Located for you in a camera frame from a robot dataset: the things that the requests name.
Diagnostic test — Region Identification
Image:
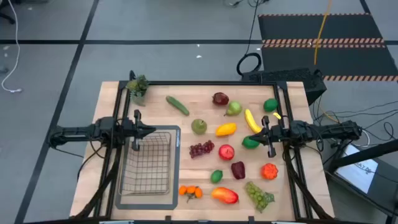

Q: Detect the green cucumber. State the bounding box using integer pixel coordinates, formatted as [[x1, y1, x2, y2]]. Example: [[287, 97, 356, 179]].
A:
[[165, 95, 190, 117]]

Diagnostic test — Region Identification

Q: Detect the dark red apple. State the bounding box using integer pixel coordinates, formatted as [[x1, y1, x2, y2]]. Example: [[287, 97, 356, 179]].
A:
[[212, 91, 230, 106]]

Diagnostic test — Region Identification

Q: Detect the light green lime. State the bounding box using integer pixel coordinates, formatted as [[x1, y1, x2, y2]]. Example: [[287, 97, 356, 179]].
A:
[[210, 169, 224, 184]]

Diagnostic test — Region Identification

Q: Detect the white cable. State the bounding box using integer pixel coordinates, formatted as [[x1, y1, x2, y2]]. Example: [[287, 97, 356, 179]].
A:
[[1, 0, 23, 93]]

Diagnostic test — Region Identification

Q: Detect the yellow mango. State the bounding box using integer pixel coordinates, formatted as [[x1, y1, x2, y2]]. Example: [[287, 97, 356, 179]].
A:
[[215, 122, 238, 138]]

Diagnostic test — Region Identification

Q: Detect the orange cluster with leaves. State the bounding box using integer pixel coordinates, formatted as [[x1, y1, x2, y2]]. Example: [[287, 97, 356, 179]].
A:
[[178, 185, 204, 203]]

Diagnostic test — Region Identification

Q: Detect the red orange mango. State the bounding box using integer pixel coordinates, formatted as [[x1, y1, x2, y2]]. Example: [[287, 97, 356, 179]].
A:
[[211, 186, 239, 205]]

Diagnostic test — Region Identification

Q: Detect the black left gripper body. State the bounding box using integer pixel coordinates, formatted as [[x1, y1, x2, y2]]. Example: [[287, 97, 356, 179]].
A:
[[121, 109, 142, 152]]

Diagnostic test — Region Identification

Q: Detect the bright red apple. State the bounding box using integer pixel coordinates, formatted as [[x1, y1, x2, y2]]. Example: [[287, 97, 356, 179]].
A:
[[218, 144, 236, 162]]

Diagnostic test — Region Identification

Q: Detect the olive green apple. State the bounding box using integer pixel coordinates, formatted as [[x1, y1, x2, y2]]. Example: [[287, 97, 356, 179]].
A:
[[190, 118, 208, 136]]

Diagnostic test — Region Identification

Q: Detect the black metal table frame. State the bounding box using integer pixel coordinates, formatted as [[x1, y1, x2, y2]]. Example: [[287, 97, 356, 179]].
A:
[[73, 80, 333, 224]]

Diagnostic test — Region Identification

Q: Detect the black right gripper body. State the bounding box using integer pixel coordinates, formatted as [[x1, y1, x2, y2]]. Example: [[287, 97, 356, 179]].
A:
[[262, 115, 292, 159]]

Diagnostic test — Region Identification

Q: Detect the black striped floor mat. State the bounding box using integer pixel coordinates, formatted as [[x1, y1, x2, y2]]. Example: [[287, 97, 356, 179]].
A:
[[257, 12, 398, 82]]

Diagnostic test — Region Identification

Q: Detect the green grape bunch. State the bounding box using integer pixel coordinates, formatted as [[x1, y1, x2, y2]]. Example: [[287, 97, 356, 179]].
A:
[[244, 180, 276, 214]]

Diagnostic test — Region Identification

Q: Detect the dark red bell pepper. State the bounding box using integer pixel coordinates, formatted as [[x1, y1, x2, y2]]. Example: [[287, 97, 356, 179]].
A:
[[230, 161, 246, 180]]

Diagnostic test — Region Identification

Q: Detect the green pear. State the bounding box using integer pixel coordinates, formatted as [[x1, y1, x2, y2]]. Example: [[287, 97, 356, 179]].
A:
[[224, 100, 243, 117]]

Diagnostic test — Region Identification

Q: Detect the dark green lime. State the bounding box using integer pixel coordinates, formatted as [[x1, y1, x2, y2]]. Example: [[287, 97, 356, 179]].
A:
[[241, 135, 261, 150], [263, 98, 279, 113]]

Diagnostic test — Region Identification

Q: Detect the red grape bunch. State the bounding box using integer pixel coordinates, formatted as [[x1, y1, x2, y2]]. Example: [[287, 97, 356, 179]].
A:
[[188, 139, 216, 159]]

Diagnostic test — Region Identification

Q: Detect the yellow cable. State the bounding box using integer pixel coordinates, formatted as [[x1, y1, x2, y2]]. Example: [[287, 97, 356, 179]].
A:
[[313, 0, 333, 65]]

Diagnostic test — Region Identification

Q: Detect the small potted green plant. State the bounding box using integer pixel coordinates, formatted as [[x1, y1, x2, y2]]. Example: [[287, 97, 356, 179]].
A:
[[126, 73, 150, 107]]

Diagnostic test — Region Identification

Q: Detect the black looped cable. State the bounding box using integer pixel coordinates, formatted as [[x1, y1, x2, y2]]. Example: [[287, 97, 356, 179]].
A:
[[236, 0, 263, 77]]

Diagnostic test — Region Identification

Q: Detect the grey rectangular mat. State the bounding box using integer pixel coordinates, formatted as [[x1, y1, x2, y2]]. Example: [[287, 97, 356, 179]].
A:
[[114, 124, 182, 211]]

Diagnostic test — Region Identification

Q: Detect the black computer case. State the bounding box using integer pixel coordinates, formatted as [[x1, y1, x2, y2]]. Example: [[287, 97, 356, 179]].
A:
[[241, 67, 327, 105]]

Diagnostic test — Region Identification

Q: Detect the small orange pumpkin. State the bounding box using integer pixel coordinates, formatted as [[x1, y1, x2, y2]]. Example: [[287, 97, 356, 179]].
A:
[[261, 162, 279, 181]]

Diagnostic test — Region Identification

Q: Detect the black office chair base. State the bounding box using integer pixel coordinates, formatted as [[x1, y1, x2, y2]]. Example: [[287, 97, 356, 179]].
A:
[[0, 0, 17, 25]]

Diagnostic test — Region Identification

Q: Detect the yellow banana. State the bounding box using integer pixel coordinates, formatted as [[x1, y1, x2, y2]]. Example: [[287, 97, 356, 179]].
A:
[[244, 108, 263, 134]]

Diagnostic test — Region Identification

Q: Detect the black metal beam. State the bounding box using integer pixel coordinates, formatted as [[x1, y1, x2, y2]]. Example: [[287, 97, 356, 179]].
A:
[[323, 139, 398, 175]]

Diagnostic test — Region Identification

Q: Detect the wire produce basket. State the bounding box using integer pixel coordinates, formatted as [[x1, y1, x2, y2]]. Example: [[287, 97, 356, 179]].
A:
[[118, 131, 173, 197]]

